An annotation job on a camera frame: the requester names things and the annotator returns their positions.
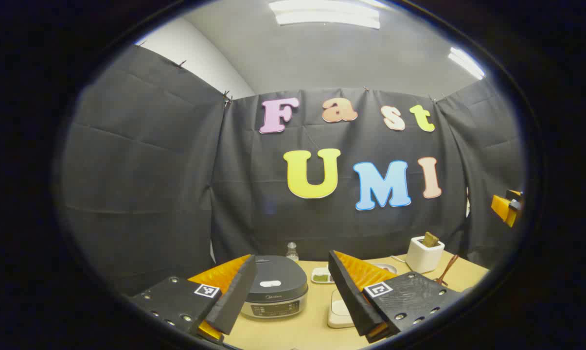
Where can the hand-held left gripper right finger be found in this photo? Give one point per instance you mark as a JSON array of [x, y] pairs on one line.
[[351, 296]]

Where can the small ceiling light panel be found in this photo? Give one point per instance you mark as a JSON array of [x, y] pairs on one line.
[[465, 62]]

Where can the brown toast slice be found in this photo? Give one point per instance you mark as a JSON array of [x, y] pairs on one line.
[[430, 239]]

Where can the small clear glass bottle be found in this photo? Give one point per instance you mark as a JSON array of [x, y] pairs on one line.
[[292, 252]]

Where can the brown wooden spoon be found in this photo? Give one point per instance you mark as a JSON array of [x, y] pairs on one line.
[[449, 266]]

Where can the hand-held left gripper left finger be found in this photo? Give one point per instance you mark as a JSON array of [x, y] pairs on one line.
[[237, 296]]

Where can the white toaster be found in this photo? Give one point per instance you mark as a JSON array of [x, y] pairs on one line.
[[423, 257]]

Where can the long ceiling light panel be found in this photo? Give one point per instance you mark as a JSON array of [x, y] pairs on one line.
[[324, 13]]

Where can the black backdrop cloth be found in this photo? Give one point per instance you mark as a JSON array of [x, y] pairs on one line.
[[147, 184]]

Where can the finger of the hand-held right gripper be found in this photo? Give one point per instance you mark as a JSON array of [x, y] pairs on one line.
[[504, 206]]

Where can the round white plate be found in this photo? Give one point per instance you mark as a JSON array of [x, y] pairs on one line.
[[387, 268]]

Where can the dark grey rice cooker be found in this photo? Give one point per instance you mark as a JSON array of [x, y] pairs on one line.
[[278, 287]]

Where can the white divided dish of beans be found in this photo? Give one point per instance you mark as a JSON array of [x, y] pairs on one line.
[[322, 277]]

